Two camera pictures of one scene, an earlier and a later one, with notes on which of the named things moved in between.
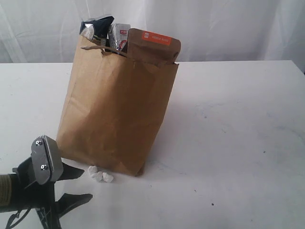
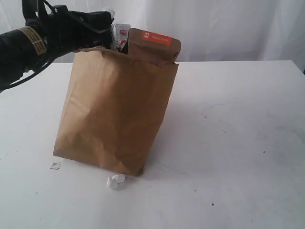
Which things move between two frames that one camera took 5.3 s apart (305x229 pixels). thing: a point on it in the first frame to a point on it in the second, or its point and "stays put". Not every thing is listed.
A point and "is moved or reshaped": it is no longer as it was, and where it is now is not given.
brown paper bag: (114, 108) stays put
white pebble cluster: (99, 176) to (117, 182)
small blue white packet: (118, 35) stays put
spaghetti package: (97, 31) is moved or reshaped
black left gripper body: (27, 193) to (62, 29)
